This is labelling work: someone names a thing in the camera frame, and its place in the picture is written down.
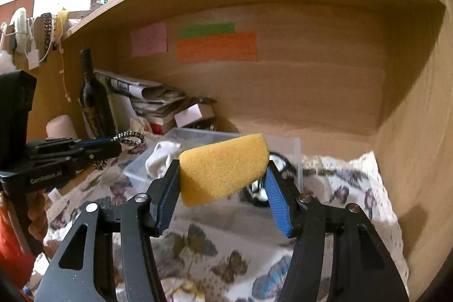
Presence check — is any orange paper note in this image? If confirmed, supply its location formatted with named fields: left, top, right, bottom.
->
left=176, top=32, right=258, bottom=63

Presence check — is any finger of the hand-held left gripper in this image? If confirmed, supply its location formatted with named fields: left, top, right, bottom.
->
left=71, top=137, right=123, bottom=159
left=53, top=154, right=107, bottom=182

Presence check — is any butterfly printed tablecloth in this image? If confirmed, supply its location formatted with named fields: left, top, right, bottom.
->
left=33, top=130, right=410, bottom=302

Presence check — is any person's left hand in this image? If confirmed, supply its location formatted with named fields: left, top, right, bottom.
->
left=27, top=192, right=48, bottom=243

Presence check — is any stack of books and magazines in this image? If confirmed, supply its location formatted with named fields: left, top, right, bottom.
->
left=94, top=69, right=217, bottom=136

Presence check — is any clear plastic container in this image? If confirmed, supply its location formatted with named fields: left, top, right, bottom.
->
left=123, top=127, right=304, bottom=194

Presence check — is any white fluffy object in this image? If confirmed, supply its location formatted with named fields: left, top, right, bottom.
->
left=9, top=7, right=31, bottom=53

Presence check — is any dark wine bottle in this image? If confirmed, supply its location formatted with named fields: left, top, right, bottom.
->
left=78, top=49, right=117, bottom=140

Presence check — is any brown beaded bracelet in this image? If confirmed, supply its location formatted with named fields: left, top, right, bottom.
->
left=40, top=12, right=54, bottom=53

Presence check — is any yellow sponge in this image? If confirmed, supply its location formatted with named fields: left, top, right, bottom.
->
left=178, top=133, right=270, bottom=207

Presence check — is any small white box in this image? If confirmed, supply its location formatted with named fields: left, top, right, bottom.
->
left=174, top=103, right=203, bottom=128

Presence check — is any black and white braided cord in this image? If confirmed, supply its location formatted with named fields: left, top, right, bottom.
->
left=95, top=131, right=146, bottom=171

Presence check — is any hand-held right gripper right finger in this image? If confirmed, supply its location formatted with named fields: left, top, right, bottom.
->
left=264, top=161, right=412, bottom=302

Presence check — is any yellow thread bundle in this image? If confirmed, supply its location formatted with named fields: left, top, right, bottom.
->
left=57, top=8, right=69, bottom=39

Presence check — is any wooden shelf unit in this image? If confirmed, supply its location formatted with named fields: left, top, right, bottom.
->
left=26, top=0, right=453, bottom=302

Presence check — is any beige round object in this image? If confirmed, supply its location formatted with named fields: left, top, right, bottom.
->
left=46, top=115, right=76, bottom=140

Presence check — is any white cloth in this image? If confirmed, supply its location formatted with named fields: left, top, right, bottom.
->
left=145, top=141, right=183, bottom=179

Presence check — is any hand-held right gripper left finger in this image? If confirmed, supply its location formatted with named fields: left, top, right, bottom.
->
left=33, top=160, right=182, bottom=302

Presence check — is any green paper note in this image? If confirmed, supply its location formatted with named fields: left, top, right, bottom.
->
left=179, top=22, right=236, bottom=38

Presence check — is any white paper tag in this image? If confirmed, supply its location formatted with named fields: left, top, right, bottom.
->
left=27, top=49, right=41, bottom=70

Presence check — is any pink paper note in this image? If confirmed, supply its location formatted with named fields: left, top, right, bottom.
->
left=130, top=21, right=168, bottom=58

